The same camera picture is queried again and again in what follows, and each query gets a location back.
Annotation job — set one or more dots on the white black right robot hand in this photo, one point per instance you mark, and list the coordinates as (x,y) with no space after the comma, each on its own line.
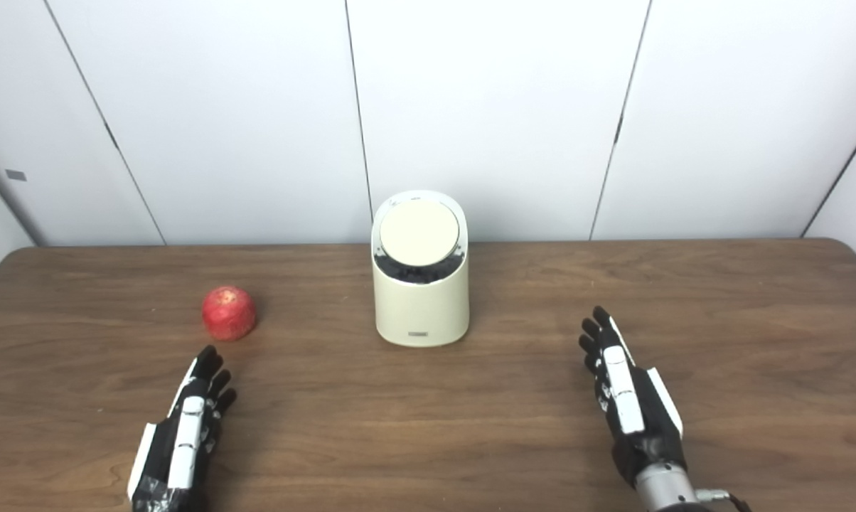
(630,405)

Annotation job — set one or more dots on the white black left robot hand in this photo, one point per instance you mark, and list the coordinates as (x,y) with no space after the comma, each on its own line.
(186,434)

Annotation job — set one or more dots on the red apple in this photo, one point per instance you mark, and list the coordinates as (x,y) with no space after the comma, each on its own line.
(229,313)

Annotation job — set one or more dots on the round cream bin lid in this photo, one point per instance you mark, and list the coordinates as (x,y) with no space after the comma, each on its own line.
(419,233)

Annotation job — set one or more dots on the cream-colored desktop bin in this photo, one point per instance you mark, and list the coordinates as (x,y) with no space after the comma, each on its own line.
(421,309)

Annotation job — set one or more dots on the small gray wall label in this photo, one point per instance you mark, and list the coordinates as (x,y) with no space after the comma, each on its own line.
(15,175)

